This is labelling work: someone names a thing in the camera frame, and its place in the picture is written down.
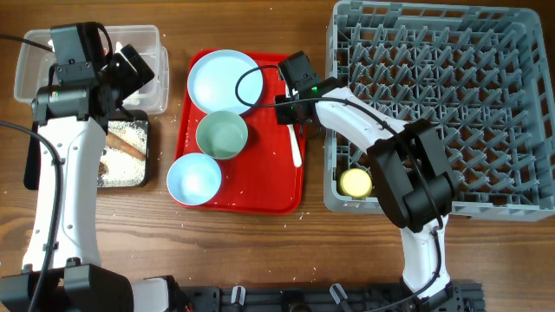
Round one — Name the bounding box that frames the white napkin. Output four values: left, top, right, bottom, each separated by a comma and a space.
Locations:
123, 90, 143, 106

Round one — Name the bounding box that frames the white plastic spoon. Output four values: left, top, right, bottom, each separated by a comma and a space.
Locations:
287, 124, 303, 168

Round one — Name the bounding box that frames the green bowl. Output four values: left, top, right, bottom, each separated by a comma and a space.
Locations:
195, 111, 249, 159

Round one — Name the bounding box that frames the yellow plastic cup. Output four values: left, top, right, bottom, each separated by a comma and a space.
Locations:
339, 168, 373, 198

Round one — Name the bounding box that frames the white rice pile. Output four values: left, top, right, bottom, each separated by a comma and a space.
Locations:
97, 120, 148, 186

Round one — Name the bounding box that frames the brown food chunk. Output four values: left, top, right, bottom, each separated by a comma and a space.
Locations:
98, 162, 108, 176

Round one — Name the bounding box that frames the light blue rice bowl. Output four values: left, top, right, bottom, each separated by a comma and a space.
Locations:
166, 153, 222, 206

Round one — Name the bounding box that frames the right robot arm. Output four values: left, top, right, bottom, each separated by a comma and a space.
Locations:
304, 88, 459, 302

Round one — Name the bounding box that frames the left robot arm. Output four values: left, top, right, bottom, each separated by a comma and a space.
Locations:
1, 44, 180, 311

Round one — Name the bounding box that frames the black waste tray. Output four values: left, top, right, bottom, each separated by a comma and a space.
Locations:
23, 110, 151, 192

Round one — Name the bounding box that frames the grey dishwasher rack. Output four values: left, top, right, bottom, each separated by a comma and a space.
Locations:
326, 1, 554, 222

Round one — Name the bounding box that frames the red serving tray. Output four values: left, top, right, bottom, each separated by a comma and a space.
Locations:
174, 52, 304, 215

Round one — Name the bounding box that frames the light blue plate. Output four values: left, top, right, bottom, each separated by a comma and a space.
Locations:
187, 49, 258, 114

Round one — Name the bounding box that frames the clear plastic bin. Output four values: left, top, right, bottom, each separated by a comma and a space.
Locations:
13, 25, 170, 114

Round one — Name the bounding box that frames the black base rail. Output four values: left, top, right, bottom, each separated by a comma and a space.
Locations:
181, 282, 486, 312

